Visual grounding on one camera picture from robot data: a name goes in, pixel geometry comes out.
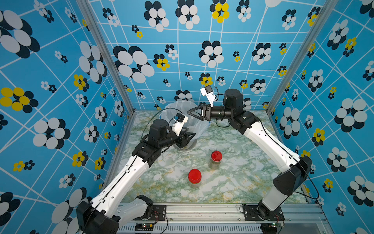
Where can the white bin liner bag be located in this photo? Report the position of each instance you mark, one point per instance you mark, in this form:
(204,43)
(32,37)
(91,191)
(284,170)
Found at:
(192,125)

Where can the right circuit board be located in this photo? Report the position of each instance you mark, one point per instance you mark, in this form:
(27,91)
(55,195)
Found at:
(271,228)

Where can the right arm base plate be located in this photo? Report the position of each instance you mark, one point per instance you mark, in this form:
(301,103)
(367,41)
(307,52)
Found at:
(259,213)

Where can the far red-lid jar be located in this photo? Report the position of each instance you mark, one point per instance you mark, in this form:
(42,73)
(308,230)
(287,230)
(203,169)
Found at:
(215,160)

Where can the circuit board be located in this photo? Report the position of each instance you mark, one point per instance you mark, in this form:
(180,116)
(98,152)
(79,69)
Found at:
(144,227)
(271,228)

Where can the red-lid jar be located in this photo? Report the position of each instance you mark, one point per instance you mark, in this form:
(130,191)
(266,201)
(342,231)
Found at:
(195,177)
(215,160)

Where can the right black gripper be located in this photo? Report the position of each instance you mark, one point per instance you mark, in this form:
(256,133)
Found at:
(206,114)

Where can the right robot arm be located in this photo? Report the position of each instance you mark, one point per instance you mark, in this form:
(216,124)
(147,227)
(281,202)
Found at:
(294,169)

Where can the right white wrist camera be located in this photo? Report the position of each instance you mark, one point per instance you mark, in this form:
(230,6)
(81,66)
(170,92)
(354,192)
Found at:
(208,92)

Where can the clear plastic jar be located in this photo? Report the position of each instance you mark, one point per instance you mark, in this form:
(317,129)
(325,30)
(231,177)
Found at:
(189,140)

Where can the aluminium front rail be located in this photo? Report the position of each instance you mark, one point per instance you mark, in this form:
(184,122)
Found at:
(200,218)

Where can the left aluminium corner post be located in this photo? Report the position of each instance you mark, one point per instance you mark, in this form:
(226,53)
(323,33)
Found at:
(97,36)

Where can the aluminium corner post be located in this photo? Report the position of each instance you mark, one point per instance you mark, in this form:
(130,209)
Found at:
(326,11)
(97,36)

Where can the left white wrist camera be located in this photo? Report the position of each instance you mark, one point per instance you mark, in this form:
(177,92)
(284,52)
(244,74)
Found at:
(178,125)

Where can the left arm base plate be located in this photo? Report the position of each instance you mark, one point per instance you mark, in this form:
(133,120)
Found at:
(158,212)

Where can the right aluminium corner post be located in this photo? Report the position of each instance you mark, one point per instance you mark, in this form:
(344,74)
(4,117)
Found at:
(326,11)

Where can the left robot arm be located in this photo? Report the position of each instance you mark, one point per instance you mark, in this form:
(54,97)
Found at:
(104,214)

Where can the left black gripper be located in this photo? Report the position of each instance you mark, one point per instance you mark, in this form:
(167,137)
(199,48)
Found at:
(183,140)

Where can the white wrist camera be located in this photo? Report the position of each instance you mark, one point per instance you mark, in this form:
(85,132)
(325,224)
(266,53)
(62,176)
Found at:
(208,92)
(178,125)

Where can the near red-lid jar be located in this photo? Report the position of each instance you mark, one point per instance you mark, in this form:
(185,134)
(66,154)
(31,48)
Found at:
(195,177)

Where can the left circuit board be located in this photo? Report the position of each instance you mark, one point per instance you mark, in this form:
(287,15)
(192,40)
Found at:
(144,227)

